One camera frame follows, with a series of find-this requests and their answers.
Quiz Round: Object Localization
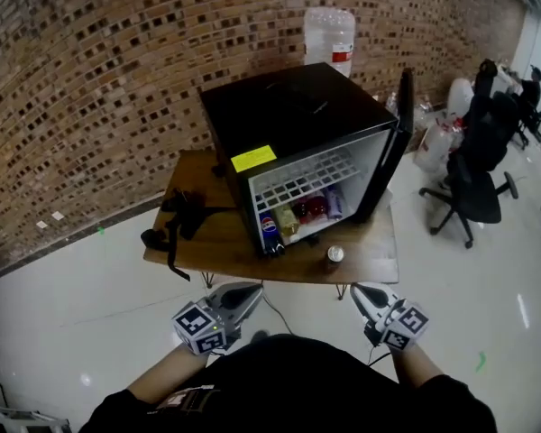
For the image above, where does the clear jug with red label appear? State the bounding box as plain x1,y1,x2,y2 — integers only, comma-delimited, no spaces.
413,121,462,173

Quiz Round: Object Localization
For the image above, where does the thin black cable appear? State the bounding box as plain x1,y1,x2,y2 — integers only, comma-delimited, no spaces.
261,281,295,336

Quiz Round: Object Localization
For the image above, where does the bright red drink bottle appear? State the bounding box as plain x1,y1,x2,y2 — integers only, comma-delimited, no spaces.
304,194,331,221

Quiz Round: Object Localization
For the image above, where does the black strap harness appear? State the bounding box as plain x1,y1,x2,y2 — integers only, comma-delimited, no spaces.
140,188,241,283

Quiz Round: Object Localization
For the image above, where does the large clear water jug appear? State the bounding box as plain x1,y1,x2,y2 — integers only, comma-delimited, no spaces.
302,6,357,78

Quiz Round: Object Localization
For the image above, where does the black office chair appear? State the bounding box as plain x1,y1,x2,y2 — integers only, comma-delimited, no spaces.
518,96,541,151
418,59,520,250

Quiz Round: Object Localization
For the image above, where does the white wire shelf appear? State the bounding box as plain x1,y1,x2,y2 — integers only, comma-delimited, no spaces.
252,148,360,214

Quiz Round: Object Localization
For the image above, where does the white round object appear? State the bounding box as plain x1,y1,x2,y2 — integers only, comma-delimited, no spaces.
445,78,476,119

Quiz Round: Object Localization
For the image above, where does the black mini fridge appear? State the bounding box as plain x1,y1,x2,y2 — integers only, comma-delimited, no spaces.
199,61,416,258

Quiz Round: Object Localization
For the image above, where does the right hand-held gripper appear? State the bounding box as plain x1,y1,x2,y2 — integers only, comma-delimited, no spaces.
350,282,430,354

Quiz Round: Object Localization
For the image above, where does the grey metal rack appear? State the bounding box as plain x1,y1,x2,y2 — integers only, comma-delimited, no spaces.
0,371,71,433

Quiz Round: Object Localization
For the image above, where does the gold drink can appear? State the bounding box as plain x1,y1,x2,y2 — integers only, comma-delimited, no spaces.
272,202,301,239

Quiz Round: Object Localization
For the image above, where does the red soda can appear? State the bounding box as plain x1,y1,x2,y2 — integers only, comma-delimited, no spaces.
326,244,346,274

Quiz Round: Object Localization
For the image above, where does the person's right forearm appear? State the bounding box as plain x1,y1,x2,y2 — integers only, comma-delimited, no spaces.
389,345,453,394

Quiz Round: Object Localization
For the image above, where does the person's left forearm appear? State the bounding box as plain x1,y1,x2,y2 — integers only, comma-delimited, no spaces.
128,343,209,405

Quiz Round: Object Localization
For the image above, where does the purple and white bottle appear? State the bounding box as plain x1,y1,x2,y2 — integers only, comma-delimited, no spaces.
325,186,345,220

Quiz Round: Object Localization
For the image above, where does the blue Pepsi can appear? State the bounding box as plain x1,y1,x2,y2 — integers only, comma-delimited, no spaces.
258,211,287,257

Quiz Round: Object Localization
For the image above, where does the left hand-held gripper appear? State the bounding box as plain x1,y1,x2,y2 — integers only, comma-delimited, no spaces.
171,282,265,355

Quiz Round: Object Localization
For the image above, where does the yellow sticker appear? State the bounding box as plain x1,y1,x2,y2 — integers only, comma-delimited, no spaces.
230,144,274,173

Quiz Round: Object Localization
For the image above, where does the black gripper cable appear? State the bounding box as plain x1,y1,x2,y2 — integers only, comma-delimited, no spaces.
363,331,394,368

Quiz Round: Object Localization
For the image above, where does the wooden table with metal legs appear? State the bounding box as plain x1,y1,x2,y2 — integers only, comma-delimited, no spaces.
142,149,400,301

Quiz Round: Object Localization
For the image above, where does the person's black clothing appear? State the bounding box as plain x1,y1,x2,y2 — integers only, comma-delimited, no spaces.
78,333,498,433

